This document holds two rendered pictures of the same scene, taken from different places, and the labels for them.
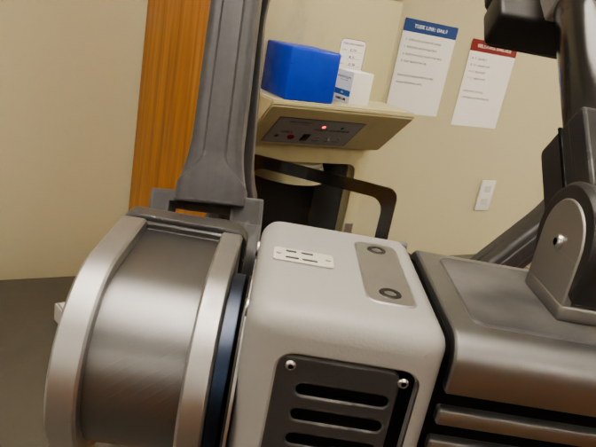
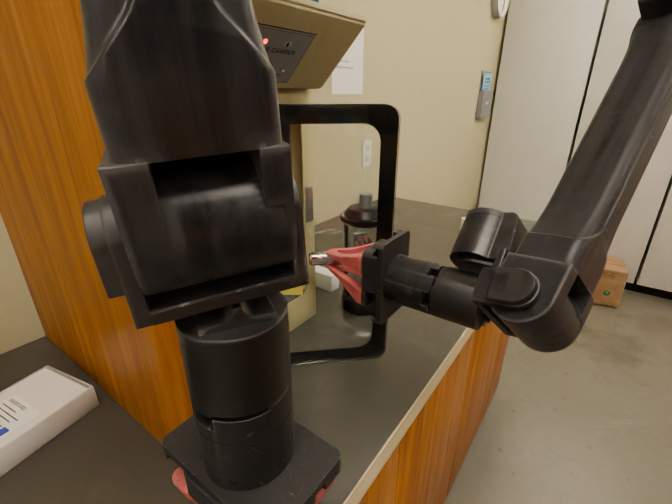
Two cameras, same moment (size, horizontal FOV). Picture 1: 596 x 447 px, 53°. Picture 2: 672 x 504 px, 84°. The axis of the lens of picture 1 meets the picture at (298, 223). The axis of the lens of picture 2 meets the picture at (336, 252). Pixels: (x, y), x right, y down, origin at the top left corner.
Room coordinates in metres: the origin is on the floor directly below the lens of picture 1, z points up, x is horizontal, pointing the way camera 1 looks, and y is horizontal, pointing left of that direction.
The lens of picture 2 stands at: (0.61, 0.09, 1.40)
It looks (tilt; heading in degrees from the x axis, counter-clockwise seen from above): 23 degrees down; 339
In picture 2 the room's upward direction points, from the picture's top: straight up
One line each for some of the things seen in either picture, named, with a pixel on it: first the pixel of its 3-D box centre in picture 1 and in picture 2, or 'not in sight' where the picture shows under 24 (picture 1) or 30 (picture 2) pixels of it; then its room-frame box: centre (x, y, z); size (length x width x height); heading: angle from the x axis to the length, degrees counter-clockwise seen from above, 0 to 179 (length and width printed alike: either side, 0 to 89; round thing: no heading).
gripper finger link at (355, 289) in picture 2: not in sight; (358, 263); (0.99, -0.08, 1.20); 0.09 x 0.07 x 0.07; 32
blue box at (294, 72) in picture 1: (300, 71); not in sight; (1.12, 0.05, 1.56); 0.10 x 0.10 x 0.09; 33
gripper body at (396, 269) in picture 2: not in sight; (409, 281); (0.93, -0.12, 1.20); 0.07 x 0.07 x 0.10; 32
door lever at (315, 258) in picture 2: not in sight; (342, 252); (1.05, -0.08, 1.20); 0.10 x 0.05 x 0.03; 77
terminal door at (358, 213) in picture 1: (299, 268); (288, 253); (1.09, -0.02, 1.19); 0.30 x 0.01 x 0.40; 77
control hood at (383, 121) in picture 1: (328, 126); (266, 46); (1.17, -0.02, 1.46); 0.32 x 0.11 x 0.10; 123
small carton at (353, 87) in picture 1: (352, 87); not in sight; (1.19, -0.05, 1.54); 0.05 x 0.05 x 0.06; 38
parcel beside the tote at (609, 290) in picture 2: not in sight; (588, 276); (2.25, -2.58, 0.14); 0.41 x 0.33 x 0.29; 39
